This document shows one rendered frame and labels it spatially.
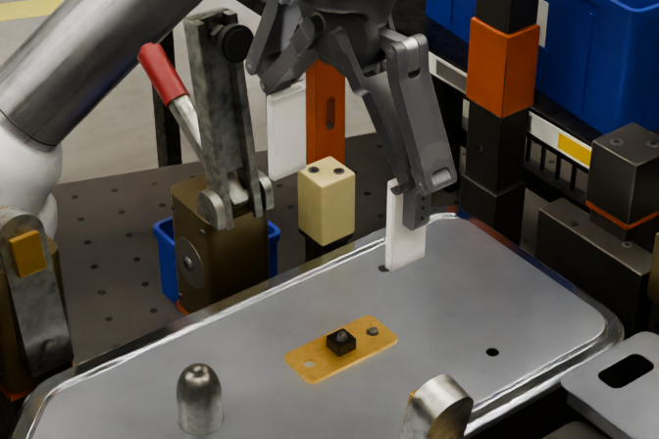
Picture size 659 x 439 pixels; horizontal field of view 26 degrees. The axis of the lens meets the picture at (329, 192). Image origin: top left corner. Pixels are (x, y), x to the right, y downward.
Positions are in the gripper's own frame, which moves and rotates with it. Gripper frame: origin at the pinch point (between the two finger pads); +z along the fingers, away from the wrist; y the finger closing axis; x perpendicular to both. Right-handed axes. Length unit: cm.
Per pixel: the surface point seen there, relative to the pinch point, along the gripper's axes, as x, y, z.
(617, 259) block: 24.9, 4.5, 13.5
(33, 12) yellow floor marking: 89, -248, 113
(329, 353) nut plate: -1.2, 0.1, 13.2
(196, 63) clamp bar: -1.9, -15.7, -4.8
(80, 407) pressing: -18.8, -6.2, 13.5
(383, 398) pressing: -0.9, 6.1, 13.5
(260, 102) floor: 110, -175, 113
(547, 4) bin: 34.9, -15.4, 1.3
